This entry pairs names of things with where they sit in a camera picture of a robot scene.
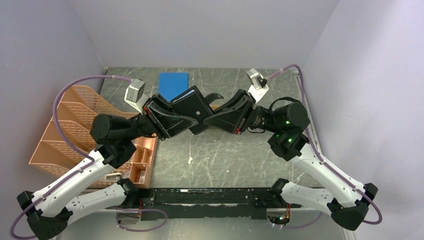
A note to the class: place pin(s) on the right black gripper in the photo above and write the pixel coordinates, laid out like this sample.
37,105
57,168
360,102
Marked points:
230,116

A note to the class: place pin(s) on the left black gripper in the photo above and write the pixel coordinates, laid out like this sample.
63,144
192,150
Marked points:
172,122

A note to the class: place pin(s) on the yellow oval tray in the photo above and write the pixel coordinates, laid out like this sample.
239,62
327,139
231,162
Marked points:
214,107

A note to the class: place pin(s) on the black card holder wallet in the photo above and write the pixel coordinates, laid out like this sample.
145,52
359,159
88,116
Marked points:
193,104

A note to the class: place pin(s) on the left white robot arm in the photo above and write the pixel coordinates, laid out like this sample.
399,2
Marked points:
50,210

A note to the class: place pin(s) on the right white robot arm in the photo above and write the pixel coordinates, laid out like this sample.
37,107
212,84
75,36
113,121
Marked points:
344,199

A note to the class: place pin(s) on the blue flat mat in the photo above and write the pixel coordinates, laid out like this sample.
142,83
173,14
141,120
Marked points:
172,84

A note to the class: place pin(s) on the orange mesh file rack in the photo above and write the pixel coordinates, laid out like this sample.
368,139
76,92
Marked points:
76,110

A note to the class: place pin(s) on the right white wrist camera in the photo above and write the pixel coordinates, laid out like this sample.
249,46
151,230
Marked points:
258,84

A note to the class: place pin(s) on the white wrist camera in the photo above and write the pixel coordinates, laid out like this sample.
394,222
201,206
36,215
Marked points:
258,84
134,95

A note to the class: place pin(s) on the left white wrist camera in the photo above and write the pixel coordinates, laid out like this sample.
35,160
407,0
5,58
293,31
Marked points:
134,95

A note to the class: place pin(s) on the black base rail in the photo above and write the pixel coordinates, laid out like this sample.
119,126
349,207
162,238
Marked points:
198,203

